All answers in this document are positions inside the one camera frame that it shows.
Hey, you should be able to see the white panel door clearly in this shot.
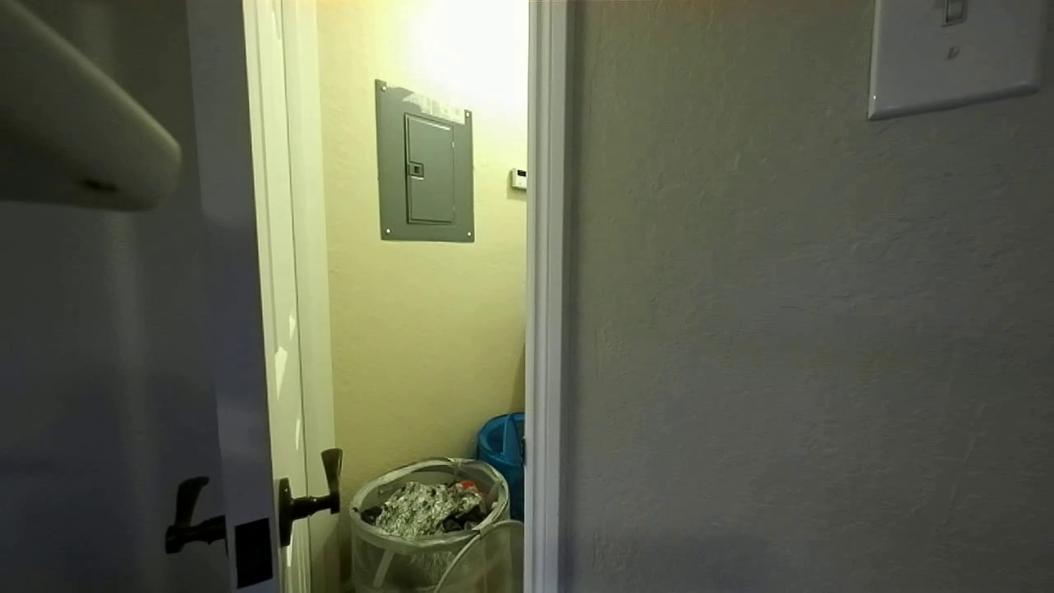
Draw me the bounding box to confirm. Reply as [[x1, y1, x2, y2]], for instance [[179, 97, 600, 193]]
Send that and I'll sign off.
[[0, 0, 338, 593]]

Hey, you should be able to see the black inner door lever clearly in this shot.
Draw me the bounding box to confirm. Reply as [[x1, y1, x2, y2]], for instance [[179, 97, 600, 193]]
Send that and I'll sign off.
[[276, 449, 342, 545]]

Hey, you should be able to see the black door lever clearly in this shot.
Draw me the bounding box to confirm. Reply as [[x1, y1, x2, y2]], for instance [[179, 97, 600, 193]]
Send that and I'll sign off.
[[276, 449, 342, 545], [166, 477, 226, 555]]

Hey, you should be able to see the black door latch plate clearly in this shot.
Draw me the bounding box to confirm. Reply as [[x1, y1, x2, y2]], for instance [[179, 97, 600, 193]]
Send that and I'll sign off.
[[233, 517, 273, 588]]

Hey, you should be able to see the black outer door lever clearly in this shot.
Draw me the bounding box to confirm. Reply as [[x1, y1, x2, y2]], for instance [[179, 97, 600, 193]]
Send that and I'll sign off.
[[166, 477, 226, 555]]

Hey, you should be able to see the blue bag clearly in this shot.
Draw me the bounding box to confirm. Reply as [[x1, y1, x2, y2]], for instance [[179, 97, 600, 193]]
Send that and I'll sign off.
[[473, 413, 523, 517]]

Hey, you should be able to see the grey electrical panel box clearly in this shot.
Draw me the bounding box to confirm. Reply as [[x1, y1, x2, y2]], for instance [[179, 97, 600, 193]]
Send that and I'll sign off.
[[375, 84, 473, 245]]

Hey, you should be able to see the white mesh laundry basket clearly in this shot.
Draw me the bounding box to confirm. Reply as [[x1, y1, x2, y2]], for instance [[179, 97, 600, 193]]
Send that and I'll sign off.
[[349, 458, 523, 593]]

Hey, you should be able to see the white door frame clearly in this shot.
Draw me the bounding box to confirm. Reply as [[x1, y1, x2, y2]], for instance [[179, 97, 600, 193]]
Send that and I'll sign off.
[[523, 0, 570, 593]]

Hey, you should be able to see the white light switch plate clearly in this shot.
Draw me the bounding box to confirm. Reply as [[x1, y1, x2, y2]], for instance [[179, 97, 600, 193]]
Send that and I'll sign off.
[[865, 0, 1051, 120]]

